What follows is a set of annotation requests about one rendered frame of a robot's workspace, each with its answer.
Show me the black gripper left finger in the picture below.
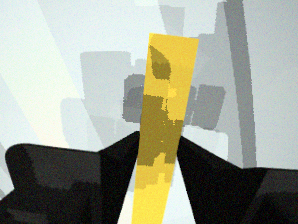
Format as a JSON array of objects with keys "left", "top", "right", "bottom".
[{"left": 5, "top": 131, "right": 140, "bottom": 224}]

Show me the yellow bar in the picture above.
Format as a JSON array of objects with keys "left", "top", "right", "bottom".
[{"left": 131, "top": 33, "right": 199, "bottom": 224}]

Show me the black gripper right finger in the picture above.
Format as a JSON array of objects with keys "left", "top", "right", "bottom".
[{"left": 177, "top": 136, "right": 298, "bottom": 224}]

